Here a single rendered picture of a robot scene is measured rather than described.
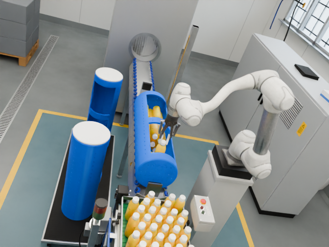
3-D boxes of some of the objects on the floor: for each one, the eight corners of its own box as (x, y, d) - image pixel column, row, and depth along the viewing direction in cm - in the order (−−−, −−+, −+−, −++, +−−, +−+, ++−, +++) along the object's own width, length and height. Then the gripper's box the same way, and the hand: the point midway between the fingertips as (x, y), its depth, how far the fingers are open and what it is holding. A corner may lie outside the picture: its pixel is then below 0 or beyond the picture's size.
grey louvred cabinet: (243, 117, 540) (283, 40, 461) (294, 219, 367) (372, 124, 287) (215, 111, 528) (251, 32, 448) (254, 213, 355) (324, 113, 275)
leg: (121, 174, 345) (133, 132, 311) (121, 178, 341) (133, 135, 306) (116, 174, 344) (128, 131, 309) (116, 177, 339) (128, 134, 305)
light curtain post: (153, 154, 390) (198, 26, 297) (153, 157, 385) (199, 28, 292) (149, 153, 389) (192, 24, 296) (149, 156, 384) (193, 26, 291)
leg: (123, 123, 424) (133, 85, 390) (123, 126, 420) (133, 87, 385) (119, 122, 423) (129, 84, 388) (119, 125, 418) (129, 86, 384)
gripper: (185, 112, 193) (174, 141, 205) (160, 108, 189) (150, 137, 201) (187, 119, 186) (175, 148, 199) (161, 114, 183) (151, 144, 195)
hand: (164, 138), depth 199 cm, fingers closed on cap, 4 cm apart
